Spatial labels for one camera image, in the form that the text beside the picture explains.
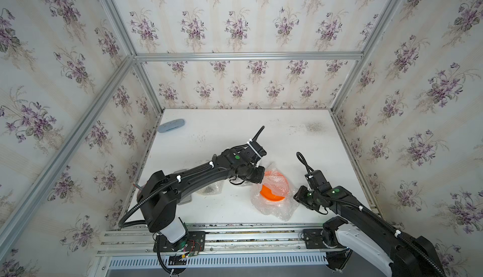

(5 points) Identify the bubble wrap around orange plate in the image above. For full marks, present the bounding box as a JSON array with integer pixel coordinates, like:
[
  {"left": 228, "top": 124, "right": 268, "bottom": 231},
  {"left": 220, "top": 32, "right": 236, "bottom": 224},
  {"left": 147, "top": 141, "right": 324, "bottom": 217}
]
[{"left": 250, "top": 161, "right": 299, "bottom": 222}]

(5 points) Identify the orange dinner plate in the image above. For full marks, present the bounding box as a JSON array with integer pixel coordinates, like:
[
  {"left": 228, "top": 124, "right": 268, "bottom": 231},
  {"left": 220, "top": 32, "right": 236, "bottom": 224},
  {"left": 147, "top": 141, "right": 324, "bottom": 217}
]
[{"left": 259, "top": 170, "right": 290, "bottom": 202}]

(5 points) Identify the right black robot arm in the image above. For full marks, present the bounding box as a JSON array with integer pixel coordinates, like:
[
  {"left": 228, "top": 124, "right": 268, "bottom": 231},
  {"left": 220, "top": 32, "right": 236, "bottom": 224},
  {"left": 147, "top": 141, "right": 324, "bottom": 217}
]
[{"left": 294, "top": 152, "right": 445, "bottom": 276}]

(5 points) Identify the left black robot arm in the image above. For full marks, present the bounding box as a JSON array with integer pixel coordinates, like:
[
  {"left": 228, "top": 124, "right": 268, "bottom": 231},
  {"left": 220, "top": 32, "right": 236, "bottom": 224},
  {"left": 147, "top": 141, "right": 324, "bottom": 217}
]
[{"left": 118, "top": 126, "right": 267, "bottom": 276}]

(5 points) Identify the left bubble wrapped plate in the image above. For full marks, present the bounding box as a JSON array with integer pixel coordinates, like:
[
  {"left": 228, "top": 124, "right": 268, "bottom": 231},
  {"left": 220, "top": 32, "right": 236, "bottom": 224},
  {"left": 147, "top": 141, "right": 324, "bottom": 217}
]
[{"left": 197, "top": 181, "right": 224, "bottom": 196}]

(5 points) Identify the grey flat block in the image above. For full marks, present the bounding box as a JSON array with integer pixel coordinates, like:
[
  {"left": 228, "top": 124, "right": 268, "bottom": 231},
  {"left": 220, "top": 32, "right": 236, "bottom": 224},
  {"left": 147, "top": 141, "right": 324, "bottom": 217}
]
[{"left": 178, "top": 195, "right": 192, "bottom": 205}]

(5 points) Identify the pink pen cup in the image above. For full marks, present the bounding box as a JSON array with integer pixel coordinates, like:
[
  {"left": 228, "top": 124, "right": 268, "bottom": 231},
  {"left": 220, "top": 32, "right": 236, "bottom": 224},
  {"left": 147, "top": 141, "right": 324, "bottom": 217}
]
[{"left": 132, "top": 183, "right": 144, "bottom": 202}]

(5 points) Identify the white vented panel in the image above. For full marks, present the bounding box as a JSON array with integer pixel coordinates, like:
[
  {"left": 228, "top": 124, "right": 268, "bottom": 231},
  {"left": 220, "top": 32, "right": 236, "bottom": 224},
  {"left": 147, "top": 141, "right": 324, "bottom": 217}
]
[{"left": 109, "top": 252, "right": 328, "bottom": 270}]

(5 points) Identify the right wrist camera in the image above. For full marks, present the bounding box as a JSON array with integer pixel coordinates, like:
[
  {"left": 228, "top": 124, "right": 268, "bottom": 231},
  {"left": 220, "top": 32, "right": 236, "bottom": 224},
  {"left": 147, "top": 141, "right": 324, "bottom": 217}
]
[{"left": 306, "top": 170, "right": 332, "bottom": 193}]

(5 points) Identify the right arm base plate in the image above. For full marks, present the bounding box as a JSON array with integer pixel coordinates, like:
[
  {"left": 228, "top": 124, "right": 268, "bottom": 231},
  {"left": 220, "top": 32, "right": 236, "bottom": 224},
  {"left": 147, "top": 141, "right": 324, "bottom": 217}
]
[{"left": 300, "top": 228, "right": 348, "bottom": 250}]

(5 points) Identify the aluminium front rail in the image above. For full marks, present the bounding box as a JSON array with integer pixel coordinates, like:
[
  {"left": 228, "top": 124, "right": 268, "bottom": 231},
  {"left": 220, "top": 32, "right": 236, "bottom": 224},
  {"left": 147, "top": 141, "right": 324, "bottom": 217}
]
[{"left": 95, "top": 223, "right": 322, "bottom": 257}]

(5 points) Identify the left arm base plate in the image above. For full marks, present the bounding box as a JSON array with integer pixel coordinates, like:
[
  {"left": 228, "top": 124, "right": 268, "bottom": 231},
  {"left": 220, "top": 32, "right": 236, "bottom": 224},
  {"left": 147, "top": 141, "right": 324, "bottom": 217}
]
[{"left": 153, "top": 231, "right": 206, "bottom": 254}]

